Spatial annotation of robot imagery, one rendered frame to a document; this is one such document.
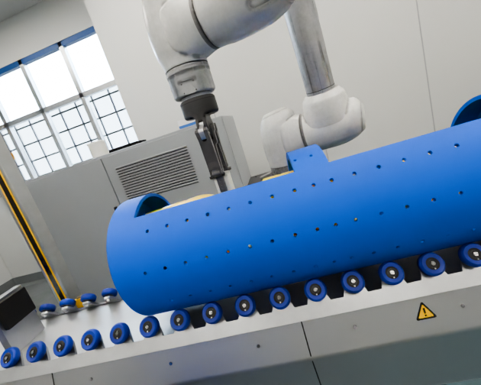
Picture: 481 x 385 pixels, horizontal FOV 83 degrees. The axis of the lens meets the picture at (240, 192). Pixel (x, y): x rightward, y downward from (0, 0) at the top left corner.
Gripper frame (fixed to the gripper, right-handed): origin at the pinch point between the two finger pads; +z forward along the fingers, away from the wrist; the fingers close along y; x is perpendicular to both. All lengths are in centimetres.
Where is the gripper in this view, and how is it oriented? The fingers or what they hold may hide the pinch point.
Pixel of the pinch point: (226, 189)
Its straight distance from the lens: 60.7
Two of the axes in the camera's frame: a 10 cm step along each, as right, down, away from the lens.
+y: -0.7, 2.5, -9.7
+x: 9.5, -2.7, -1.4
